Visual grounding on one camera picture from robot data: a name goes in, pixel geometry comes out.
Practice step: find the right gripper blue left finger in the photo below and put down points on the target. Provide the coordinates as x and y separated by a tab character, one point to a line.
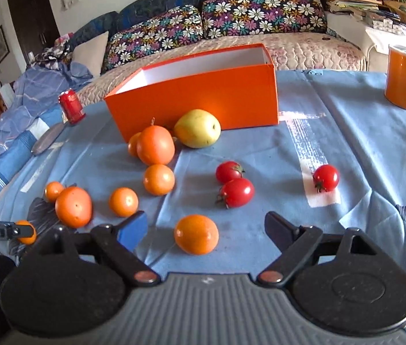
116	244

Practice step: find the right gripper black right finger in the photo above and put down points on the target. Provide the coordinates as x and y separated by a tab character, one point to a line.
296	244

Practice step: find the large orange tomato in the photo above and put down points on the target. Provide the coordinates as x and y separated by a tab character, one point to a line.
155	145
73	207

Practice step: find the orange fruit middle lower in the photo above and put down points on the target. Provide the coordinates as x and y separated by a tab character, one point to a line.
124	202

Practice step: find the tiny orange fruit at edge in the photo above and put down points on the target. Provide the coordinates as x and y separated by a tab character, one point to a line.
27	232

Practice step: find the orange fruit front centre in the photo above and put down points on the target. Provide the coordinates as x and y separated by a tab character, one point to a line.
196	234

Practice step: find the red cherry tomato on tape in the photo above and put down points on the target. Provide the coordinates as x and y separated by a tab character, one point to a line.
326	178

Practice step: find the orange fruit middle upper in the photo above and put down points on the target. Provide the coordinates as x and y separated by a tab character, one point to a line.
159	179

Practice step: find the red cherry tomato lower pair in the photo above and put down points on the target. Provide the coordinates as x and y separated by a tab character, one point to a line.
236	193

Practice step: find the red cherry tomato pair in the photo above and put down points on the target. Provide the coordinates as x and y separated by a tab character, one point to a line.
236	193
228	171

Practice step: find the small orange fruit far left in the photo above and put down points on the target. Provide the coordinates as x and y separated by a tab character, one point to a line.
53	190

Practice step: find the light blue tablecloth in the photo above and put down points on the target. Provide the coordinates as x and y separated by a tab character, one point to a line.
336	159

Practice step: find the red cherry tomato upper pair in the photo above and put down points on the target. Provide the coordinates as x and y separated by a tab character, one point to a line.
228	171

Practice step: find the small orange fruit behind tomato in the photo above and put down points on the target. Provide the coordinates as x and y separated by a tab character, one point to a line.
132	145

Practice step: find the grey flat case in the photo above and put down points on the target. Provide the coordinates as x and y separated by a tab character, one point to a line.
47	139

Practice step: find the blue striped bedding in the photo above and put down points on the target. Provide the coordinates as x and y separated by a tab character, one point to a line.
34	110

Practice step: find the red soda can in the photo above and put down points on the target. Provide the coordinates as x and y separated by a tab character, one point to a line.
71	106

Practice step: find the orange cardboard box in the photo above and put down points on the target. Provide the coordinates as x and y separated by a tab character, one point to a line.
239	97

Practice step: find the quilted beige sofa cover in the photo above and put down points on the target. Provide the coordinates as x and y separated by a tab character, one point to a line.
283	51

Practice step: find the white pillow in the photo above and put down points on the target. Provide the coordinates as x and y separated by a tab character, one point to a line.
91	53

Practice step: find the white side table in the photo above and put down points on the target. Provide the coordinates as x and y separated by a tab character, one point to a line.
373	43

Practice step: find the floral cushion left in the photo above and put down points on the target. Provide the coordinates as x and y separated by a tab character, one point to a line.
178	27

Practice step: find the floral cushion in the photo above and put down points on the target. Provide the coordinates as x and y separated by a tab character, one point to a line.
178	27
222	18

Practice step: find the floral cushion right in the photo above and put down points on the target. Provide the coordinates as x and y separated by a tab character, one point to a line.
222	18

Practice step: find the wall light switch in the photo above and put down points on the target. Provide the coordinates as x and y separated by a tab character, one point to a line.
68	4

